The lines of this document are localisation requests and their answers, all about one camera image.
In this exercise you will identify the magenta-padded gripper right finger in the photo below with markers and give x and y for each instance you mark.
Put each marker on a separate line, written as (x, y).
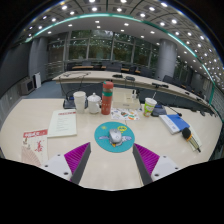
(146, 158)

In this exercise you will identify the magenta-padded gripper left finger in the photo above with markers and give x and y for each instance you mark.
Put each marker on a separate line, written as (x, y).
(77, 156)

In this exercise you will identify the silver computer mouse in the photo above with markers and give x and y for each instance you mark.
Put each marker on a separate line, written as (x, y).
(115, 136)

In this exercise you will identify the round teal cartoon mouse pad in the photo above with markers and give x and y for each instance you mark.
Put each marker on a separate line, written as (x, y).
(101, 135)

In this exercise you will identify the white booklet with red title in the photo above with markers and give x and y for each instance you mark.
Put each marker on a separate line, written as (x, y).
(62, 123)

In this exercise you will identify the red and white magazine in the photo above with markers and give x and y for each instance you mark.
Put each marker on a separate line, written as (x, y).
(35, 148)

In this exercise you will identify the blue and white book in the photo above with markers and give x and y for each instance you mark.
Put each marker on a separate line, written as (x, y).
(173, 123)

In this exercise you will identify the black and yellow microphone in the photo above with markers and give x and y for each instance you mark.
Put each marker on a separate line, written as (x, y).
(186, 133)

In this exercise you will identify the colourful sticker sheet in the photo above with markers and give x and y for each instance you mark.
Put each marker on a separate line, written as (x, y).
(125, 115)

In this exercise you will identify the black conference microphone base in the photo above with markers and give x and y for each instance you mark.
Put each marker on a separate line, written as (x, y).
(69, 104)
(158, 111)

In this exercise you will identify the green paper cup with straw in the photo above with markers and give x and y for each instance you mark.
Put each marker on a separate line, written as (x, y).
(149, 107)

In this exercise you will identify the stack of white paper cups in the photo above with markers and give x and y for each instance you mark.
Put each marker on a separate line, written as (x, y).
(80, 102)

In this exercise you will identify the white lidded ceramic mug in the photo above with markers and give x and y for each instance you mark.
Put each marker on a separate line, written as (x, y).
(93, 105)

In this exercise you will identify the white open organizer box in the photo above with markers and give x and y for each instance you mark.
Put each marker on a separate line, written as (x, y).
(125, 100)

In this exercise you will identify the red bottle with green band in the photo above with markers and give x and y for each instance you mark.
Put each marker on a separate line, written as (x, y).
(107, 100)

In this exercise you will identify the long curved conference desk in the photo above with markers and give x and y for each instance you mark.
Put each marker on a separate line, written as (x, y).
(100, 76)

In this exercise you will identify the white standing panel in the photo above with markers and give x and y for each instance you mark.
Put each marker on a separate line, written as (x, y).
(36, 80)

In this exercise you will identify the grey floor cabinet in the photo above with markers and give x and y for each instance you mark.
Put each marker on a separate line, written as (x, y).
(26, 86)

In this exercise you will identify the group of dark office chairs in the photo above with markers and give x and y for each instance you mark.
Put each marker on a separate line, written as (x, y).
(113, 67)

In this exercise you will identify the group of ceiling lights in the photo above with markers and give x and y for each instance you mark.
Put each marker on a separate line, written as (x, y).
(98, 21)

